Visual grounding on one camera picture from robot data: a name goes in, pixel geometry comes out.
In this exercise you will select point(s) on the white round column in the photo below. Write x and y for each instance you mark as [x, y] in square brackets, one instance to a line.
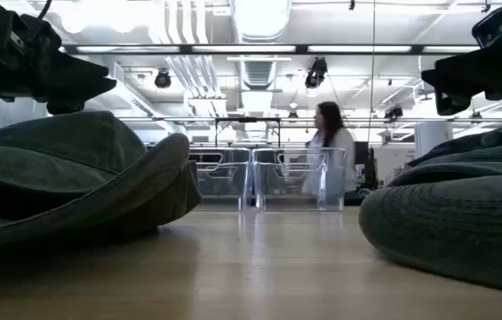
[432, 138]

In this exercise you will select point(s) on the black overhead light bar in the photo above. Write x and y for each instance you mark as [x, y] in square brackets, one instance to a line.
[301, 49]

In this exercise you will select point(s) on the black ceiling spotlight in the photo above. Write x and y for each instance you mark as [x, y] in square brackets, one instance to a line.
[393, 113]
[316, 73]
[162, 79]

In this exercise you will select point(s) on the black computer monitor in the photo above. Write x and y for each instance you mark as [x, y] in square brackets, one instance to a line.
[365, 162]

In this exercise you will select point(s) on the dark green bucket hat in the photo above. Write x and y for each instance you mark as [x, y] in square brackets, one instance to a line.
[459, 213]
[68, 178]

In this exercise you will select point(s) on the person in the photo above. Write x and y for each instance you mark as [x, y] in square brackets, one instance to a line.
[332, 133]

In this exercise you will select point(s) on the clear plastic bin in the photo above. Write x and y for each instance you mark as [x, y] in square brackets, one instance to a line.
[297, 178]
[221, 178]

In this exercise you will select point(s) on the silver ceiling ventilation duct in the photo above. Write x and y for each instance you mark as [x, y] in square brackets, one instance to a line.
[260, 18]

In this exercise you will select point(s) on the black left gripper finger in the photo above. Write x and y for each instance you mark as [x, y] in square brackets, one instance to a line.
[82, 69]
[77, 91]

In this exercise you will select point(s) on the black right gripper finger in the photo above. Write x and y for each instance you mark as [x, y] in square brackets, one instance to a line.
[432, 77]
[450, 103]

